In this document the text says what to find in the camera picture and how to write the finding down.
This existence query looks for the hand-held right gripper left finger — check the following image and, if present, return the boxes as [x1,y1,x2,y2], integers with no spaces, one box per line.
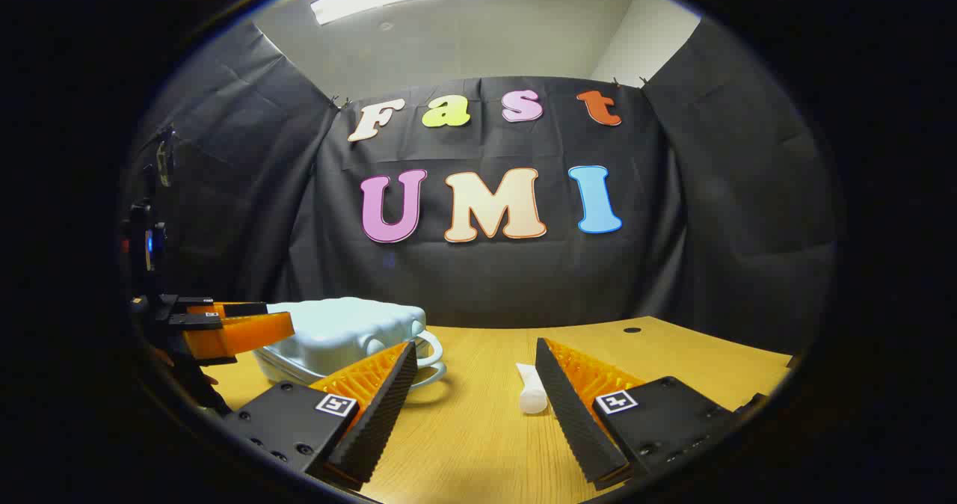
[223,341,419,491]

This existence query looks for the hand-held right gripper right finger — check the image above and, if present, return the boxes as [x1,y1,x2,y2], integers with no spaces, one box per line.
[535,337,741,490]

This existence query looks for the white squeeze tube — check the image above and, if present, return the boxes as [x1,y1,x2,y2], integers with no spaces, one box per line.
[515,362,549,415]

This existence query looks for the light blue suitcase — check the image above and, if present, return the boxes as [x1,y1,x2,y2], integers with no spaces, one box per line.
[253,297,448,391]

